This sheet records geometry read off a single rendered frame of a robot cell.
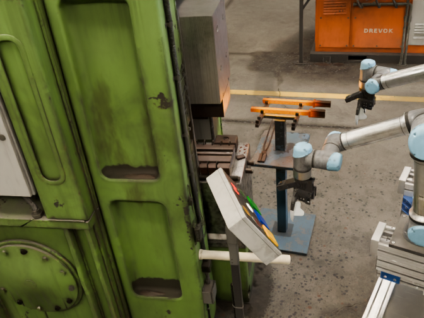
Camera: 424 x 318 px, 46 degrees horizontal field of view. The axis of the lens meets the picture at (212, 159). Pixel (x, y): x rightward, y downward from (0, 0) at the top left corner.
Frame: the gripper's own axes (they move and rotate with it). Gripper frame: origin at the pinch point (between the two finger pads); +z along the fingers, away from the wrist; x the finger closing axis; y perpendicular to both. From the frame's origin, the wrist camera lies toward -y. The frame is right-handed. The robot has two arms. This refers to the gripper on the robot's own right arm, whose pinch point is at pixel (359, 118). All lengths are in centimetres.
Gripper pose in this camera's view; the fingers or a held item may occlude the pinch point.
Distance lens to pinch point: 295.1
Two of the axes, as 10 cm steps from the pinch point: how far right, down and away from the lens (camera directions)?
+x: 5.1, -5.2, 6.8
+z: 1.0, 8.3, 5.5
